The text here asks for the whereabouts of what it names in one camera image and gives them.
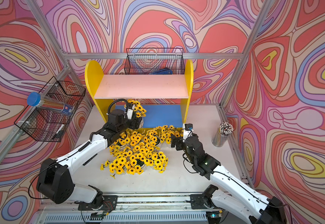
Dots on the shelf sunflower pot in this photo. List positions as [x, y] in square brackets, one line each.
[158, 161]
[120, 165]
[135, 164]
[152, 137]
[136, 140]
[122, 142]
[167, 131]
[139, 111]

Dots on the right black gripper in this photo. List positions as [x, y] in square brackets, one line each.
[179, 142]

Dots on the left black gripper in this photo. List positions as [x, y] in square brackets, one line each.
[134, 123]

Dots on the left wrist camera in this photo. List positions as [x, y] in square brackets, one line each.
[129, 110]

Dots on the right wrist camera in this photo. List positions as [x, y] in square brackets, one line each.
[188, 128]

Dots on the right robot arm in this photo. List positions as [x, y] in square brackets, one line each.
[227, 191]

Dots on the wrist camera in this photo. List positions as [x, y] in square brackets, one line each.
[129, 110]
[188, 128]

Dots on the clear cup of pencils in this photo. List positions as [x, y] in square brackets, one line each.
[225, 129]

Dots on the yellow wooden shelf unit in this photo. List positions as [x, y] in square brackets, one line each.
[104, 89]

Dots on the black wire basket left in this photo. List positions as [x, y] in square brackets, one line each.
[41, 124]

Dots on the black wire basket back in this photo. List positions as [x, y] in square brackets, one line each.
[142, 61]

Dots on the blue object in back basket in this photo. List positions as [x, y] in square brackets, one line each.
[164, 71]

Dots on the metal base rail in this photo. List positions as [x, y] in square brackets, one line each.
[156, 208]

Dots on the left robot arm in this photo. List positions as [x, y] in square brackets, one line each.
[55, 178]

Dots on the black marker in basket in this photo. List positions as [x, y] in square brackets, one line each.
[59, 133]

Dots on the clear tube blue cap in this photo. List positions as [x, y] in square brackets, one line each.
[47, 103]

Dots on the black wire basket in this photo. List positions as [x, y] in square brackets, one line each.
[142, 61]
[41, 124]

